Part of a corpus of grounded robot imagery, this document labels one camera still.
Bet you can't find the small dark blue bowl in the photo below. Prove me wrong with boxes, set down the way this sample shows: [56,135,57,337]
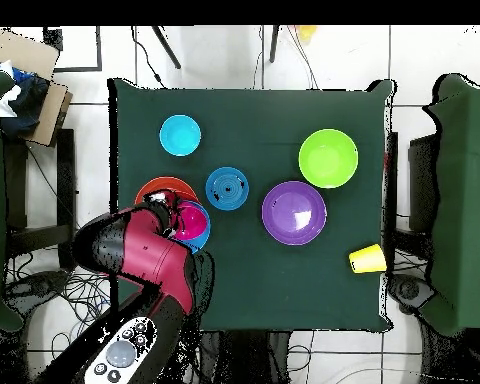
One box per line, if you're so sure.
[205,165,251,212]

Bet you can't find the small cyan plastic bowl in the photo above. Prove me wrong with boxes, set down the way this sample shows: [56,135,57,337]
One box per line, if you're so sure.
[159,114,203,157]

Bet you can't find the cardboard box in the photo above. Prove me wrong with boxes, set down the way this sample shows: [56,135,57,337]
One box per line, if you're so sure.
[0,30,75,148]

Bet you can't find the yellow plastic cup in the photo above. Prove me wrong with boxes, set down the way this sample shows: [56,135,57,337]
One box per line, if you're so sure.
[348,243,388,275]

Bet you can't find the small yellow object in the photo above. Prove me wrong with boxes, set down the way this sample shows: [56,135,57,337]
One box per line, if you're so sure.
[295,25,318,45]

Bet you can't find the pink plastic bowl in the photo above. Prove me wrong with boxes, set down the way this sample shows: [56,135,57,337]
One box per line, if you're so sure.
[175,205,209,241]

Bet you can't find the black tripod leg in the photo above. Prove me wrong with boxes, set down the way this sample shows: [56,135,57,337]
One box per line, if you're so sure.
[267,25,282,65]
[150,25,183,71]

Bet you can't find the black bench frame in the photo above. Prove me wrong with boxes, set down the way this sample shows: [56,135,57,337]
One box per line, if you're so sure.
[3,127,80,271]
[382,131,441,259]

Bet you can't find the blue and white cloth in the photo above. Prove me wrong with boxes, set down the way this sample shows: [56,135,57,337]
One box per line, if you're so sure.
[0,62,51,139]

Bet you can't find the dark green tablecloth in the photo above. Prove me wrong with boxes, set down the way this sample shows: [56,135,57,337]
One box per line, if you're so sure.
[107,77,397,335]

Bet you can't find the large green plastic bowl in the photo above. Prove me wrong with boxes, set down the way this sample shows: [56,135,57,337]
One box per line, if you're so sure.
[298,128,360,189]

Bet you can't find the tangled black floor cables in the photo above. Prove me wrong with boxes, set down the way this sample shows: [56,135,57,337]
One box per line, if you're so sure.
[7,219,121,361]

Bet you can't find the purple plastic bowl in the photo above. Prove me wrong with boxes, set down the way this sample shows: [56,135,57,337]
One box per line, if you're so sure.
[261,180,329,247]

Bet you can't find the large blue plastic bowl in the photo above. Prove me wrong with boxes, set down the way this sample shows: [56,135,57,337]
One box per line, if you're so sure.
[175,199,213,256]

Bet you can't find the black equipment base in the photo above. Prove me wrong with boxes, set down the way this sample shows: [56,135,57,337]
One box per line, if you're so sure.
[386,270,435,315]
[3,270,72,304]

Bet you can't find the orange plastic bowl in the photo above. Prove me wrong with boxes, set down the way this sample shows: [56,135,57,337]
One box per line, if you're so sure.
[134,176,200,206]
[147,188,201,208]

